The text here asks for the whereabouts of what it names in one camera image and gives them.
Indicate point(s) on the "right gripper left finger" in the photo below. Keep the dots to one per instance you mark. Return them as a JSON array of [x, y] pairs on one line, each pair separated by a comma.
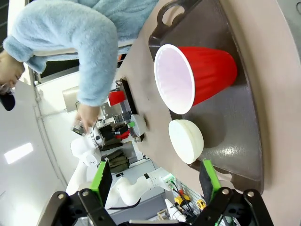
[[103, 181]]

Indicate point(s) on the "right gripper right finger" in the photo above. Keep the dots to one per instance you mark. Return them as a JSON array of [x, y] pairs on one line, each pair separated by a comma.
[[208, 181]]

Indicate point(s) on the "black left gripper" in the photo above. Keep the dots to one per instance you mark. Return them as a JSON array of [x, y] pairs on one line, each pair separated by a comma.
[[110, 136]]

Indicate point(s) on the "white plastic bowl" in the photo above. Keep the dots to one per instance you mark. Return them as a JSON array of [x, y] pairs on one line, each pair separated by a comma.
[[139, 124]]

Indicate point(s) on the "red plastic cup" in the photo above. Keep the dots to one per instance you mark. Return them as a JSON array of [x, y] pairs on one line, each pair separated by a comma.
[[211, 73], [116, 98]]

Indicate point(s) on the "cream plastic bowl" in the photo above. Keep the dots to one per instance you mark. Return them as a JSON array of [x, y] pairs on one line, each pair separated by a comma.
[[188, 139]]

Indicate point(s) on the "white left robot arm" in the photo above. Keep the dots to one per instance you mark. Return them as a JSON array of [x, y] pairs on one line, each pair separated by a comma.
[[82, 150]]

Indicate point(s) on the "person's forearm in blue fleece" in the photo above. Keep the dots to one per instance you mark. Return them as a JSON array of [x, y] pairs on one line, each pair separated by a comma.
[[98, 68]]

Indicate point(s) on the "person's hand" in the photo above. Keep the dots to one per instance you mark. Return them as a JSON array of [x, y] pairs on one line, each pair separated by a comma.
[[88, 115]]

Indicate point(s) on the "yellow tape measure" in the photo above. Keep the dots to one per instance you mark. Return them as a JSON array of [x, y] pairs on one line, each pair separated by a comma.
[[201, 203]]

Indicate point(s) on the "folded dark green cloths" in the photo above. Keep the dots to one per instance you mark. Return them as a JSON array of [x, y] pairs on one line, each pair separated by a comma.
[[117, 161]]

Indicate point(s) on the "yellow hand tool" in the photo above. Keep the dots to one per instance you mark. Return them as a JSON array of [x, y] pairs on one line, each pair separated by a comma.
[[181, 199]]

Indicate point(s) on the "dark brown plastic tray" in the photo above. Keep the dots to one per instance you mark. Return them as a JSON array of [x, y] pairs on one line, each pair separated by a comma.
[[235, 127]]

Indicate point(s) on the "person's torso in blue fleece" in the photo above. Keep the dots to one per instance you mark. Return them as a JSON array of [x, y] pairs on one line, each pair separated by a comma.
[[127, 14]]

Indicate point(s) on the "person's head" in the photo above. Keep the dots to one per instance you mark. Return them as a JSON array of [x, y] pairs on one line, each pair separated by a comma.
[[9, 68]]

